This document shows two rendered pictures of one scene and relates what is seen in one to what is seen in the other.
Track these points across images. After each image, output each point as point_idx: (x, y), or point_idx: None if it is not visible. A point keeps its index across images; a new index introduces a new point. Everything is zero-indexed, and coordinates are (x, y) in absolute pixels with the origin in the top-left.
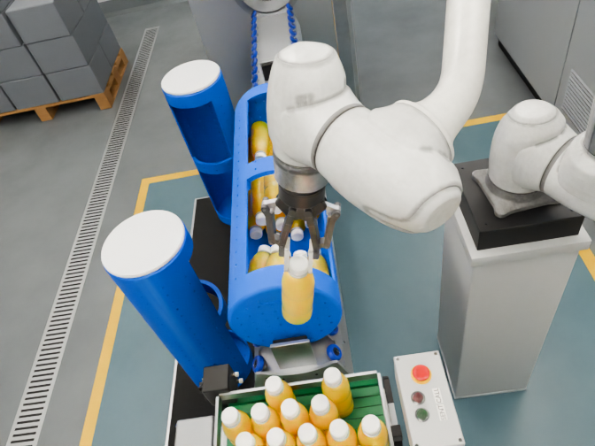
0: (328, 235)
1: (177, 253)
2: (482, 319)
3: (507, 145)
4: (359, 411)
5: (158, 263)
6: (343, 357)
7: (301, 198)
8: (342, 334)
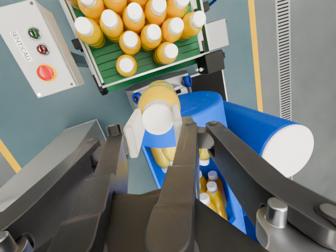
0: (69, 162)
1: (262, 149)
2: (66, 152)
3: None
4: (113, 64)
5: (274, 139)
6: (132, 100)
7: None
8: None
